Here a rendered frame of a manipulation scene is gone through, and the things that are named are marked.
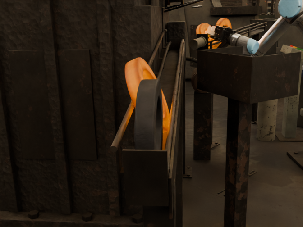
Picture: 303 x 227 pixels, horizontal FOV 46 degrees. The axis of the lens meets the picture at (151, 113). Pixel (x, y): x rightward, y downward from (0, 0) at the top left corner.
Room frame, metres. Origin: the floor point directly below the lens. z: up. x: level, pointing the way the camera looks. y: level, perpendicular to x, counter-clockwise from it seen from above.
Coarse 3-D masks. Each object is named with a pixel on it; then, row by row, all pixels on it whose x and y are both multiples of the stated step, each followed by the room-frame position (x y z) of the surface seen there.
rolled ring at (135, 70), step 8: (128, 64) 0.80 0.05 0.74; (136, 64) 0.78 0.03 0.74; (144, 64) 0.85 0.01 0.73; (128, 72) 0.77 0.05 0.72; (136, 72) 0.76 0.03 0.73; (144, 72) 0.85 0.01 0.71; (152, 72) 0.89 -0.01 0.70; (128, 80) 0.76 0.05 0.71; (136, 80) 0.75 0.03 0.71; (128, 88) 0.75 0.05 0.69; (136, 88) 0.74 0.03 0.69; (136, 96) 0.74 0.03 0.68; (168, 112) 0.87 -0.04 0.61; (168, 120) 0.83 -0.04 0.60
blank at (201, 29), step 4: (200, 24) 2.20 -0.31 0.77; (204, 24) 2.22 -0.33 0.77; (208, 24) 2.25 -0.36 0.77; (200, 28) 2.17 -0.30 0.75; (204, 28) 2.20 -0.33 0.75; (196, 32) 2.18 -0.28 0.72; (200, 32) 2.15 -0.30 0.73; (204, 32) 2.18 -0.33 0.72; (208, 40) 2.17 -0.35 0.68; (208, 44) 2.15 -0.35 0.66
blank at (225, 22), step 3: (222, 18) 2.30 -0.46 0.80; (225, 18) 2.30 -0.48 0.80; (219, 21) 2.28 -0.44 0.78; (222, 21) 2.27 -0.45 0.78; (225, 21) 2.30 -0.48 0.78; (228, 21) 2.32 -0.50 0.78; (216, 24) 2.27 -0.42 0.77; (219, 24) 2.26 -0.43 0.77; (222, 24) 2.28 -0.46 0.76; (225, 24) 2.30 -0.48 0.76; (228, 24) 2.33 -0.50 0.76; (231, 27) 2.35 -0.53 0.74
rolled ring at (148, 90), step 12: (144, 84) 0.61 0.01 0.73; (156, 84) 0.61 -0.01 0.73; (144, 96) 0.58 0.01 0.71; (156, 96) 0.60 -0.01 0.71; (144, 108) 0.57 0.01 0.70; (156, 108) 0.60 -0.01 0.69; (144, 120) 0.55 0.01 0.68; (156, 120) 0.70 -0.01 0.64; (144, 132) 0.55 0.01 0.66; (156, 132) 0.69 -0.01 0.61; (144, 144) 0.54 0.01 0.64; (156, 144) 0.67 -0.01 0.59
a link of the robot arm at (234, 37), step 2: (234, 34) 2.04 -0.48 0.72; (236, 34) 2.04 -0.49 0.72; (238, 34) 2.04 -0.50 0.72; (232, 36) 2.04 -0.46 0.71; (234, 36) 2.03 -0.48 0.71; (236, 36) 2.02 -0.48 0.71; (238, 36) 2.02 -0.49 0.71; (230, 38) 2.05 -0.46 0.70; (232, 38) 2.03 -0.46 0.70; (234, 38) 2.02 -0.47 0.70; (236, 38) 2.02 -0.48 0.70; (230, 40) 2.04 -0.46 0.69; (232, 40) 2.03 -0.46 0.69; (234, 40) 2.02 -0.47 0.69; (230, 42) 2.04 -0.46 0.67; (232, 42) 2.03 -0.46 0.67; (234, 42) 2.02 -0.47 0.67; (230, 44) 2.05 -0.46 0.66; (232, 44) 2.03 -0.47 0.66; (234, 44) 2.02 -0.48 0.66; (234, 46) 2.03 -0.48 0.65
